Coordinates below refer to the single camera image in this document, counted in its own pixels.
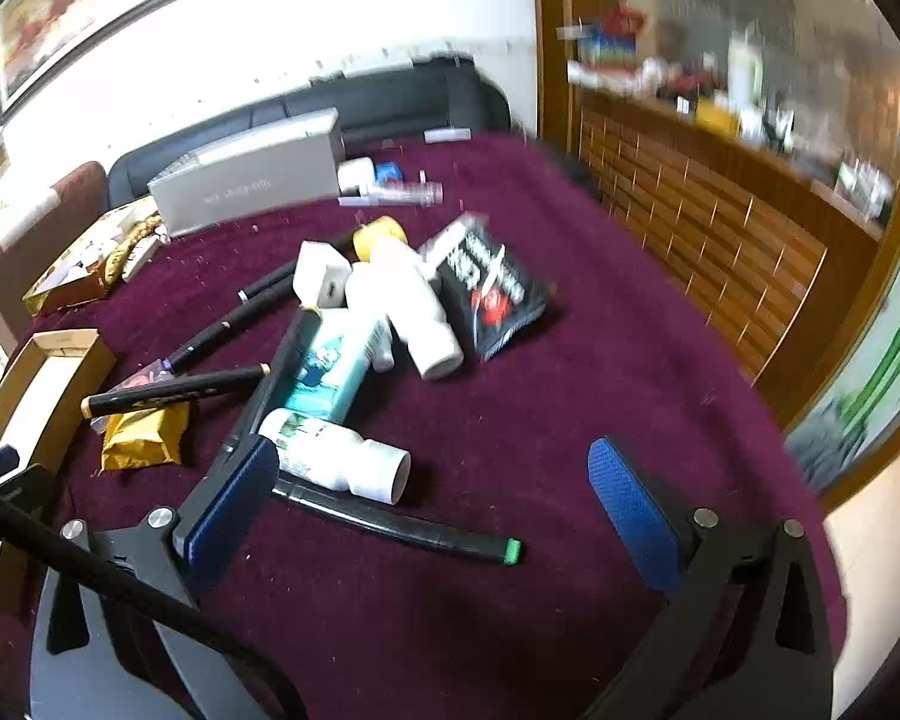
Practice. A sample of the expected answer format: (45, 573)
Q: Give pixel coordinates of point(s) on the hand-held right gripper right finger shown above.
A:
(637, 517)

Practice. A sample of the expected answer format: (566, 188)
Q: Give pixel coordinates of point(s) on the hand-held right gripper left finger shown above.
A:
(232, 510)

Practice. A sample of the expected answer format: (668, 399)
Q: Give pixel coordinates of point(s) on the white bottle green label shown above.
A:
(330, 454)

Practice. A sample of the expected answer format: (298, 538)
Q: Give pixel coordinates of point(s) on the gold foil packet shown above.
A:
(146, 435)

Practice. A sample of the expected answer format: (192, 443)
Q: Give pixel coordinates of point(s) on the cardboard tray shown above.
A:
(60, 367)

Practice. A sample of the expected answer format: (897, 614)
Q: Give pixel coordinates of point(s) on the black marker gold cap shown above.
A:
(172, 390)

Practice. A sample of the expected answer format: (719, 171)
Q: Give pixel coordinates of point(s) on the thick black marker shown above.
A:
(277, 382)

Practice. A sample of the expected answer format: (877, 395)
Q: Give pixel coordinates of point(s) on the clear bag with red item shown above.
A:
(154, 379)

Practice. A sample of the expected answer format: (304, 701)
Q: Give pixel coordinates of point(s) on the teal tissue pack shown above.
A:
(330, 375)

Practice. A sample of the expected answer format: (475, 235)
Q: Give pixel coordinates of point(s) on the black marker green cap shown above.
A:
(420, 525)

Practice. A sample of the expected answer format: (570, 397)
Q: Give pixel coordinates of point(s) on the white spray bottle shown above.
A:
(367, 322)

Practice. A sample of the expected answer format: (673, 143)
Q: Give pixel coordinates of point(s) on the white charger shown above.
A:
(321, 274)

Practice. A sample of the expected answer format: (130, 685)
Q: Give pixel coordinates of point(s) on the black snack packet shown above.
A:
(495, 292)

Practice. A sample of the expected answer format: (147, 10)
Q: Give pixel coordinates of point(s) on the large white bottle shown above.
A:
(420, 307)

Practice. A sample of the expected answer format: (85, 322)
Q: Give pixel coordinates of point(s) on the maroon velvet tablecloth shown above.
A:
(570, 390)

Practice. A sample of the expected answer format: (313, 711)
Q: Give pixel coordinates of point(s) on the gold box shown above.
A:
(67, 281)

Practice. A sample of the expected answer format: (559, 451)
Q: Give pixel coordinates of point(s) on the brown armchair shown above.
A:
(37, 240)

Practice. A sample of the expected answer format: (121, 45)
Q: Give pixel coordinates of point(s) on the black marker silver end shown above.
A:
(292, 270)

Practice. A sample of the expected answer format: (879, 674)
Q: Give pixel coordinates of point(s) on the bamboo picture panel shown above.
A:
(885, 375)

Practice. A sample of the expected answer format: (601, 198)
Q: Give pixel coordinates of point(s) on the yellow ball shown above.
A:
(379, 234)

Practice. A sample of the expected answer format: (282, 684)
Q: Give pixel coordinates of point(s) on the grey cardboard box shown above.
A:
(247, 180)

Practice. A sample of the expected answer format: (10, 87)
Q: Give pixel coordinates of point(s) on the small white jar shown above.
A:
(355, 176)

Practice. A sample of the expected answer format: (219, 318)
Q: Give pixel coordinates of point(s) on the clear plastic tube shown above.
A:
(401, 193)

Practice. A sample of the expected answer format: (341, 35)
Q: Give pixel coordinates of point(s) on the small blue item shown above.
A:
(388, 172)

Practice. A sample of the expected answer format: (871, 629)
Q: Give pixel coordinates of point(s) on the black leather sofa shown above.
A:
(390, 101)

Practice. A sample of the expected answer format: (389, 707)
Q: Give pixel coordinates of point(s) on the white green cup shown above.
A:
(744, 75)

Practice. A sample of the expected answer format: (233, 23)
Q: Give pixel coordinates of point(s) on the pile of assorted small items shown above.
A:
(607, 45)

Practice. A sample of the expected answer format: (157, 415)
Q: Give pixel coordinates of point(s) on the framed painting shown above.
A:
(120, 0)

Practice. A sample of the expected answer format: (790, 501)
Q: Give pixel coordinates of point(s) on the wooden wall cabinet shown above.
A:
(720, 240)

